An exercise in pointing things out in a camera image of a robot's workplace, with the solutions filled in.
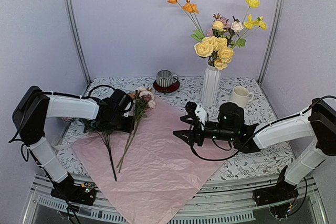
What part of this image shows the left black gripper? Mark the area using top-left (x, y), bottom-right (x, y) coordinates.
top-left (106, 111), bottom-right (135, 133)

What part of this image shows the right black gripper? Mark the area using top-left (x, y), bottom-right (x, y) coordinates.
top-left (173, 114), bottom-right (237, 147)

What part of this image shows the blue hydrangea flower stem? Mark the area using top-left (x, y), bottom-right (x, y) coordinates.
top-left (79, 119), bottom-right (117, 181)

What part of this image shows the dusty pink rose stem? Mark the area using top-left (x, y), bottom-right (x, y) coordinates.
top-left (116, 90), bottom-right (157, 174)

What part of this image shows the purple pink wrapping paper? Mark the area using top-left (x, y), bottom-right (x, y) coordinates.
top-left (71, 99), bottom-right (233, 223)

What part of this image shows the cream yellow rose stem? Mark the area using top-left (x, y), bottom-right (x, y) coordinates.
top-left (194, 31), bottom-right (235, 70)

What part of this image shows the pink rose flower stem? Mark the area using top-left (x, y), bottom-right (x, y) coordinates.
top-left (206, 13), bottom-right (230, 37)

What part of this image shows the orange flower stem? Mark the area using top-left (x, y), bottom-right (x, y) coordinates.
top-left (167, 0), bottom-right (205, 42)

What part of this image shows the yellow poppy flower stem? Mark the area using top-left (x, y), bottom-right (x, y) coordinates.
top-left (230, 0), bottom-right (268, 48)

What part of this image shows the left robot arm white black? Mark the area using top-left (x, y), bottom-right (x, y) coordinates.
top-left (9, 86), bottom-right (134, 200)

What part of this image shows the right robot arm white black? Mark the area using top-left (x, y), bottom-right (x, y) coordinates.
top-left (173, 97), bottom-right (335, 201)

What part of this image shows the white ribbed vase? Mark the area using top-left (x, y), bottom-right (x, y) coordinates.
top-left (201, 64), bottom-right (221, 107)

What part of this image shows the floral patterned tablecloth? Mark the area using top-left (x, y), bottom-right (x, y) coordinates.
top-left (51, 77), bottom-right (295, 180)

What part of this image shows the dark red saucer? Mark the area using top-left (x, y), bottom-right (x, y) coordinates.
top-left (153, 79), bottom-right (181, 94)

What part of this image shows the striped grey cup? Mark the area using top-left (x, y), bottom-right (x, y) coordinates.
top-left (156, 70), bottom-right (178, 88)

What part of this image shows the cream mug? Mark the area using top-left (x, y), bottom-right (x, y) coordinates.
top-left (229, 86), bottom-right (254, 108)

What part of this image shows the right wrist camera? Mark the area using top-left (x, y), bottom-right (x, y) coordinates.
top-left (185, 101), bottom-right (208, 131)

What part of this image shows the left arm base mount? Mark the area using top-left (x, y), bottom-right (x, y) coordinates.
top-left (51, 177), bottom-right (97, 206)

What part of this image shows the front aluminium rail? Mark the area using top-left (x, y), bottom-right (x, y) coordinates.
top-left (22, 175), bottom-right (329, 223)

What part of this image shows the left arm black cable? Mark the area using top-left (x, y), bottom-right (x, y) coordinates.
top-left (9, 84), bottom-right (121, 162)

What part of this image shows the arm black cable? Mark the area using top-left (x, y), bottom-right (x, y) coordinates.
top-left (190, 95), bottom-right (336, 162)
top-left (9, 84), bottom-right (121, 162)

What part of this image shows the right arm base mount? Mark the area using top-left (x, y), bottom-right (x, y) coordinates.
top-left (253, 184), bottom-right (299, 219)

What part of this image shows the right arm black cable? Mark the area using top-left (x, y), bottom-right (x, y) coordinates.
top-left (190, 95), bottom-right (336, 162)

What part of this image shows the right aluminium frame post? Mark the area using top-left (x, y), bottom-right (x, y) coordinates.
top-left (257, 0), bottom-right (285, 86)

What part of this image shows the aluminium frame post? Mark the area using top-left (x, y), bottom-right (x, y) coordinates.
top-left (257, 0), bottom-right (285, 86)
top-left (64, 0), bottom-right (91, 84)

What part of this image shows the left aluminium frame post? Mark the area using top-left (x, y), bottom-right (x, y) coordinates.
top-left (64, 0), bottom-right (91, 84)

